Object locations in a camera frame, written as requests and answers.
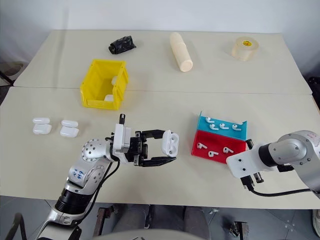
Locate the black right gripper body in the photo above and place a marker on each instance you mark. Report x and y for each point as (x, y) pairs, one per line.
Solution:
(249, 145)

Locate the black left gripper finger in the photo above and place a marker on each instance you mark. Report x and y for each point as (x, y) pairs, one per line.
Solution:
(155, 133)
(157, 161)

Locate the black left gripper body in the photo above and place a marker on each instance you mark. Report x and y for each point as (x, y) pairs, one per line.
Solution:
(137, 150)

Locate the white earbud case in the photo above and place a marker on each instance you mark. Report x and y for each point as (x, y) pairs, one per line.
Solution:
(109, 98)
(42, 126)
(114, 80)
(168, 141)
(69, 128)

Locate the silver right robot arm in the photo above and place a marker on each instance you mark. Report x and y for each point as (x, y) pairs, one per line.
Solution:
(297, 150)

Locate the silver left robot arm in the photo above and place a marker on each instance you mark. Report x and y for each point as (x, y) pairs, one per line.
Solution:
(86, 175)

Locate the closed white earbud case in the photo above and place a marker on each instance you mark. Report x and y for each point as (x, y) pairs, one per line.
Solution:
(109, 98)
(114, 80)

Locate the yellow plastic bin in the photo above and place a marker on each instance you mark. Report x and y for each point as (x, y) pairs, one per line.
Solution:
(100, 82)

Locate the white earbud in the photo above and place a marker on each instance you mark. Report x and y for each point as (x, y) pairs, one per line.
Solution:
(212, 153)
(226, 150)
(199, 145)
(222, 125)
(235, 127)
(213, 127)
(208, 119)

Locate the blue plastic tray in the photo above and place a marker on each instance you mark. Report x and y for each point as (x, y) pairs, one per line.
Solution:
(225, 133)

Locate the red plastic tray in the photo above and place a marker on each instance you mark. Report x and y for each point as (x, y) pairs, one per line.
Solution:
(220, 157)

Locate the rusty metal table foot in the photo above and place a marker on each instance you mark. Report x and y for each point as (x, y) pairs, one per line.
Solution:
(240, 228)
(102, 222)

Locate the beige cylinder roll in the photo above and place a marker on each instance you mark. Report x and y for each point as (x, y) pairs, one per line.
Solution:
(180, 51)

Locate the black wheeled base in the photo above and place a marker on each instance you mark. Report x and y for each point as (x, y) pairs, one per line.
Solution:
(315, 87)

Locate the crumpled black bag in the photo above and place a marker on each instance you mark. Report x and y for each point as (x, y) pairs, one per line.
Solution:
(122, 45)

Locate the clear tape roll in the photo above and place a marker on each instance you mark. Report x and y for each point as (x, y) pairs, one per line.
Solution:
(245, 48)

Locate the white shoe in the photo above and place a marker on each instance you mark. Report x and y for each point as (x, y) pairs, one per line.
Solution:
(317, 220)

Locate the dark chair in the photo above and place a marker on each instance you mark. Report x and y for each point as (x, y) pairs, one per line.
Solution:
(11, 71)

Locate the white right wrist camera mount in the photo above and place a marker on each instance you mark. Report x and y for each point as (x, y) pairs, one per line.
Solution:
(243, 162)

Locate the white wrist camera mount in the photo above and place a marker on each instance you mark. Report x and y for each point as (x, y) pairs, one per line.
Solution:
(243, 162)
(120, 140)

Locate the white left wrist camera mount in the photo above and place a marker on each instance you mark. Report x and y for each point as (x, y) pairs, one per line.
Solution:
(120, 140)

